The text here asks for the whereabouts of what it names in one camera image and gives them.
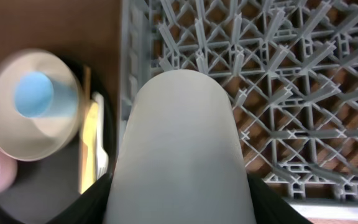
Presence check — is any black round tray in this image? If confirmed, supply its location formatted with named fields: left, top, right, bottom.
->
left=0, top=58, right=117, bottom=224

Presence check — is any cream round plate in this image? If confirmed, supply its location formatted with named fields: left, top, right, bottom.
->
left=0, top=49, right=83, bottom=161

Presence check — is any white plastic fork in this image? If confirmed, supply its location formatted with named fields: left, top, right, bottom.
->
left=93, top=92, right=109, bottom=179

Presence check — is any cream plastic cup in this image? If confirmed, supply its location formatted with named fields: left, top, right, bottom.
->
left=104, top=70, right=255, bottom=223

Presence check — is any wooden chopstick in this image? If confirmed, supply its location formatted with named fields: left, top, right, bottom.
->
left=83, top=65, right=91, bottom=105

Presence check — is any yellow plastic knife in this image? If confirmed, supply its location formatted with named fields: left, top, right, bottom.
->
left=79, top=100, right=99, bottom=194

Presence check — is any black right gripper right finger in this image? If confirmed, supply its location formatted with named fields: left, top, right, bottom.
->
left=247, top=174, right=312, bottom=224

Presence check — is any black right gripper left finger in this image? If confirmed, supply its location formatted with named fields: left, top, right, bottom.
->
left=47, top=173, right=113, bottom=224

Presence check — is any grey dishwasher rack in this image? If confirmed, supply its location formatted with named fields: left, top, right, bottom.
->
left=119, top=0, right=358, bottom=202

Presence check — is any light blue plastic cup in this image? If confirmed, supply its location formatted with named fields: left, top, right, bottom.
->
left=14, top=72, right=79, bottom=118

